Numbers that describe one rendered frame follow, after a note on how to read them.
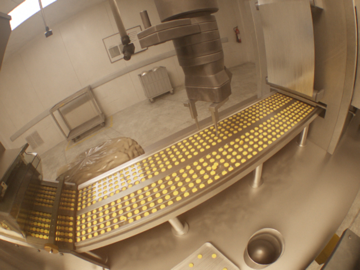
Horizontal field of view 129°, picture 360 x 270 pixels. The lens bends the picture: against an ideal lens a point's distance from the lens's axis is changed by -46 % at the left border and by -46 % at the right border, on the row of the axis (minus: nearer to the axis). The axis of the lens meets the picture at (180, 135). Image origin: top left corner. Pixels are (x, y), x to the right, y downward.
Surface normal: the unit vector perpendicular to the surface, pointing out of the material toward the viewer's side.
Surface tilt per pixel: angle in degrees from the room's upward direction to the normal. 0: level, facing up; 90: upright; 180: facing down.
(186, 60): 90
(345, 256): 0
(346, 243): 0
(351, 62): 90
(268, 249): 0
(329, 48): 90
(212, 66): 96
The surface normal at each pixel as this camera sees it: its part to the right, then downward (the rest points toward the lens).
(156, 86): 0.39, 0.44
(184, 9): -0.16, 0.60
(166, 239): -0.26, -0.79
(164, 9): -0.71, 0.54
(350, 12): -0.88, 0.43
